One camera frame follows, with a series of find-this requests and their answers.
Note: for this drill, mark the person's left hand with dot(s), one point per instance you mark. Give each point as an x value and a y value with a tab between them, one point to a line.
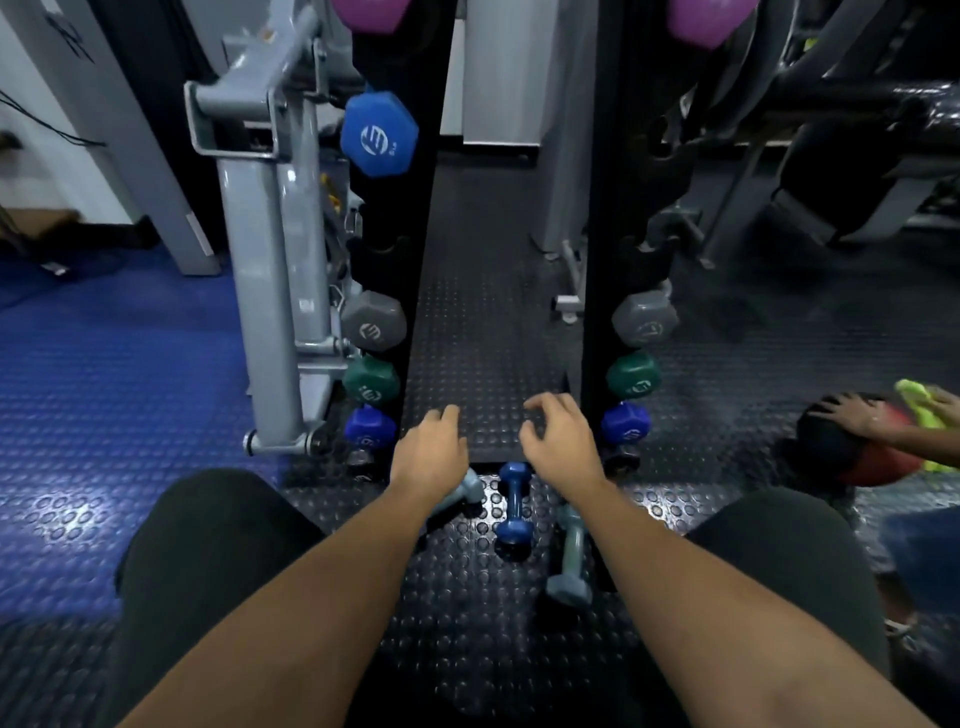
429	457

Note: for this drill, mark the person's right hand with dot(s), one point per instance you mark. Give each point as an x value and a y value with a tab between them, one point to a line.
564	450

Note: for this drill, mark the person's left fingers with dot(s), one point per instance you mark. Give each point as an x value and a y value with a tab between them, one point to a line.
439	417

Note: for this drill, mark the person's right thumb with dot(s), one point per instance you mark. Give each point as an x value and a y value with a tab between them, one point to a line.
527	448

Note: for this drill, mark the another person's forearm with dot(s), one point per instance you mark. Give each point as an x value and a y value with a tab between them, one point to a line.
919	441

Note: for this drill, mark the person's right forearm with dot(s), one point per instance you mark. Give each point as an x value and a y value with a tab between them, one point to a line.
720	615

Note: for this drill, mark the person's left forearm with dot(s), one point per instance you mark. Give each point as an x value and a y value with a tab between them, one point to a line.
300	622

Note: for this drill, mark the small blue dumbbell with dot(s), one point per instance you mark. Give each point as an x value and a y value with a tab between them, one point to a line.
515	504

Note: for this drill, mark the dark blue dumbbell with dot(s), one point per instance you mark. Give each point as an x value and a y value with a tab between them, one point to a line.
626	422
370	427

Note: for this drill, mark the light teal dumbbell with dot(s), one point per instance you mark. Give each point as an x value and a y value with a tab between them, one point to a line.
571	559
466	491

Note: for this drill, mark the green dumbbell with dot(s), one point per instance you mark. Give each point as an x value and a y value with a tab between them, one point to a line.
634	374
370	380

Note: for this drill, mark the small black dumbbell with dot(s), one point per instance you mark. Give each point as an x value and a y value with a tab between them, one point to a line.
361	456
622	459

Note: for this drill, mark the grey dumbbell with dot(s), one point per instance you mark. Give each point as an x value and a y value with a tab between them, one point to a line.
373	321
645	319

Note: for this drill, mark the black shorts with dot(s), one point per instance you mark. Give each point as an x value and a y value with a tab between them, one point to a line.
210	562

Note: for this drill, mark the large blue dumbbell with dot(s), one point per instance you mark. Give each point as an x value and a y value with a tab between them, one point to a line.
379	135

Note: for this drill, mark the red black medicine ball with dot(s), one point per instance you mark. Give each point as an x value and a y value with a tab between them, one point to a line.
847	450

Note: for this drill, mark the black dumbbell rack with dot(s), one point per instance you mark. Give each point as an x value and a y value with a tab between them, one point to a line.
431	90

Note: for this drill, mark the yellow green cloth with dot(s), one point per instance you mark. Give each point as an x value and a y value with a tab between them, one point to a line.
924	409

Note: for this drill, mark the pink dumbbell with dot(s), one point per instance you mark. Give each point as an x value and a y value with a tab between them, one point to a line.
705	19
371	10

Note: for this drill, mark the grey slanted steel column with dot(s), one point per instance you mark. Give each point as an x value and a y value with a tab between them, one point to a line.
97	127

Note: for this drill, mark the black gym machine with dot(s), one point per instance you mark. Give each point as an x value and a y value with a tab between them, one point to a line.
840	112

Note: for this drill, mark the grey machine base frame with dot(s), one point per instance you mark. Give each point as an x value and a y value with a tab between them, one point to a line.
570	247

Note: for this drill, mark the grey gym machine frame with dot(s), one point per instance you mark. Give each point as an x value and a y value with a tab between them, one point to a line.
262	225

